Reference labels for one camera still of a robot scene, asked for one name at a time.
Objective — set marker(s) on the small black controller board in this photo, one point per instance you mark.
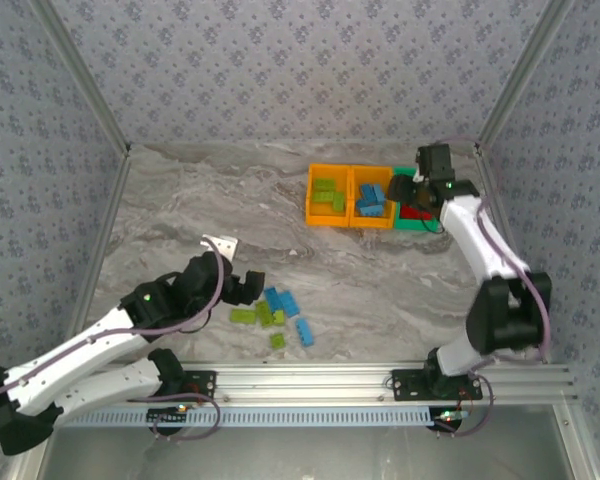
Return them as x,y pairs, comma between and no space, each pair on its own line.
450,416
167,415

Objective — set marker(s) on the green plastic bin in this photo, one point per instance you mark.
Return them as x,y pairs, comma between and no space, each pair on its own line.
410,225

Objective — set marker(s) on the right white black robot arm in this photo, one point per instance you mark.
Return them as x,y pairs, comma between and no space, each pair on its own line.
480,240

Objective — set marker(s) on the aluminium frame leg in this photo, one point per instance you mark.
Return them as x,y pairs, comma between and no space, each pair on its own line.
577,450
22,471

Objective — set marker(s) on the grey metal lower panel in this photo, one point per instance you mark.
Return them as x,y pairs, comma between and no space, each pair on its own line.
300,455

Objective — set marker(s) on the aluminium frame post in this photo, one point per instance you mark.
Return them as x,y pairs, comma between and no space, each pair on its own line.
517,80
88,80

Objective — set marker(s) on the wide aluminium frame rail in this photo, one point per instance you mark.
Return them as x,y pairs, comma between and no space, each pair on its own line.
300,382

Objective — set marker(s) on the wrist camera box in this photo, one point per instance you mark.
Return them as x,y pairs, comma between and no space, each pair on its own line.
419,176
225,246

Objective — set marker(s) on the small lime green lego brick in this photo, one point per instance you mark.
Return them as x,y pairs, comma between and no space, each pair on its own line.
279,317
278,340

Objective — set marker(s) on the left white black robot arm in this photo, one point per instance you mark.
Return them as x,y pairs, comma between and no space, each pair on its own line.
105,385

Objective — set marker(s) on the small blue lego brick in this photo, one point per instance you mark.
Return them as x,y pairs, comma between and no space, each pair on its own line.
362,203

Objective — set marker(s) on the orange plastic bin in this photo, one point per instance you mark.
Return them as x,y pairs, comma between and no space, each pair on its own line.
325,217
372,175

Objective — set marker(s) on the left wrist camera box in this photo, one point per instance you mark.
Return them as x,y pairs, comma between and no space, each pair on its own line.
225,246

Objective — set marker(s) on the red lego brick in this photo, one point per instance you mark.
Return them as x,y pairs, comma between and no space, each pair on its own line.
409,210
426,215

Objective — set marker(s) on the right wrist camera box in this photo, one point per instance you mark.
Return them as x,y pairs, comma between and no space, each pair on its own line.
419,176

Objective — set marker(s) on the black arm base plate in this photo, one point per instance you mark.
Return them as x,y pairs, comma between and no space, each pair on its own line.
405,385
207,382

